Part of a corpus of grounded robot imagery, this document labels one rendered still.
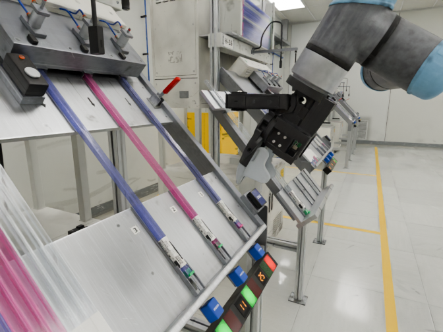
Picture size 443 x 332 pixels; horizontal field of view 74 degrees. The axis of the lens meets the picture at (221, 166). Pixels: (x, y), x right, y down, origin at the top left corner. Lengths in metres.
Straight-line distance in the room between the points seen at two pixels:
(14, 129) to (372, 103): 7.84
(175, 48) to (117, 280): 1.48
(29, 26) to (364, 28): 0.58
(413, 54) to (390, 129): 7.67
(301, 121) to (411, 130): 7.71
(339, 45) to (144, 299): 0.45
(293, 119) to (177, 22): 1.39
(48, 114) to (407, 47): 0.58
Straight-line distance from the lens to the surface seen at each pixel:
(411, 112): 8.14
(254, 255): 0.72
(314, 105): 0.48
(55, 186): 2.69
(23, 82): 0.61
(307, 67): 0.47
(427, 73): 0.48
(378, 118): 8.10
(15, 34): 0.68
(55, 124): 0.61
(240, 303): 0.63
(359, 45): 0.47
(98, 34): 0.58
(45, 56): 0.69
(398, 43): 0.47
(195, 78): 1.71
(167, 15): 1.86
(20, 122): 0.59
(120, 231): 0.52
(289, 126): 0.47
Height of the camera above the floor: 1.04
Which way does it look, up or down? 12 degrees down
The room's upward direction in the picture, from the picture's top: straight up
